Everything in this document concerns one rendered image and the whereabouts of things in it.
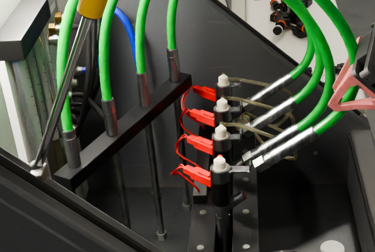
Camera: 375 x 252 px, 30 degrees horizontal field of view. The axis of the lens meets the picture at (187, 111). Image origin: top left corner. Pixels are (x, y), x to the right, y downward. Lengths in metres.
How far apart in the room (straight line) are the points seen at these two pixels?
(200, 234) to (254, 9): 0.84
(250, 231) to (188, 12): 0.39
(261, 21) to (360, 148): 0.52
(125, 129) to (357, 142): 0.44
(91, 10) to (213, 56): 0.73
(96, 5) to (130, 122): 0.57
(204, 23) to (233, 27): 0.05
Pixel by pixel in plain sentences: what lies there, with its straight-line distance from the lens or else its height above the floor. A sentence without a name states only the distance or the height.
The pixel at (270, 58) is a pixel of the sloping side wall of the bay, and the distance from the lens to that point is 1.22.
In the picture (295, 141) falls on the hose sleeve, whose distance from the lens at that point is 0.92.
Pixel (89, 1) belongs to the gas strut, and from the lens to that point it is 0.50.
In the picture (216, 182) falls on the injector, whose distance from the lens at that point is 0.96.
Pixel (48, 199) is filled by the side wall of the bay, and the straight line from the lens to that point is 0.58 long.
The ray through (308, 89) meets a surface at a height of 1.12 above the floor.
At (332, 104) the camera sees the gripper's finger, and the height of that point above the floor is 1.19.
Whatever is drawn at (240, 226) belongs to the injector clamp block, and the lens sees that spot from 1.03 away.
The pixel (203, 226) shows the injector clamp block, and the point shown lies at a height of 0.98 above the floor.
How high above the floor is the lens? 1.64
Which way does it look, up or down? 30 degrees down
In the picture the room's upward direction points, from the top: 5 degrees counter-clockwise
